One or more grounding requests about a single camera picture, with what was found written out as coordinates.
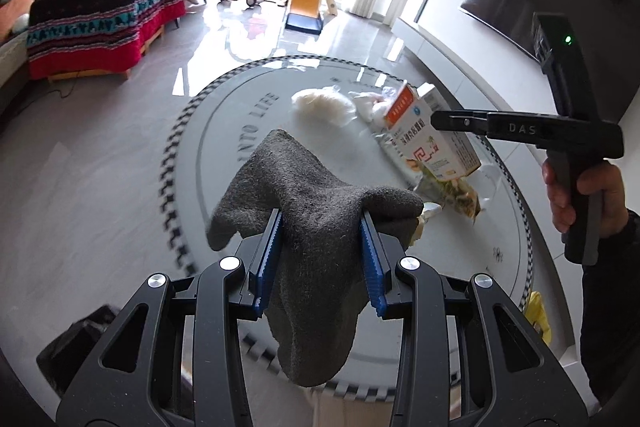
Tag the crumpled white plastic bag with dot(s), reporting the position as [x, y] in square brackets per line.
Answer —
[372, 107]

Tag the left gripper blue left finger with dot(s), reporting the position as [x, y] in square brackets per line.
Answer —
[265, 263]

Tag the black bag trash bin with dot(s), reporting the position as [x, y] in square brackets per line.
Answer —
[60, 361]

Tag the red patterned covered table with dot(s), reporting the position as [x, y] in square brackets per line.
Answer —
[69, 37]

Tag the white crumpled tissue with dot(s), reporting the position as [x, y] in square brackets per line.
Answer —
[430, 210]

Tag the grey cloth rag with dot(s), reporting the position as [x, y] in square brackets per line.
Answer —
[319, 289]

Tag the yellow green snack bag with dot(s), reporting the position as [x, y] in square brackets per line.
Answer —
[457, 193]

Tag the grey green sofa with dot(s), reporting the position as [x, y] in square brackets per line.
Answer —
[14, 24]

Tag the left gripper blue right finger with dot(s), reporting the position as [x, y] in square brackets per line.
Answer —
[379, 255]

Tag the black wall television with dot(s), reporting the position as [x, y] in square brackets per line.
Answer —
[607, 32]

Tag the person's right hand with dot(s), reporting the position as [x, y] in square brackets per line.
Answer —
[605, 179]

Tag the white orange medicine box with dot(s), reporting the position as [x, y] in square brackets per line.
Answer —
[447, 155]

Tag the clear bag white contents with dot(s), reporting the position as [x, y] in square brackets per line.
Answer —
[326, 104]

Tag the white cookie wrapper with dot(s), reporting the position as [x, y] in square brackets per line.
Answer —
[408, 168]

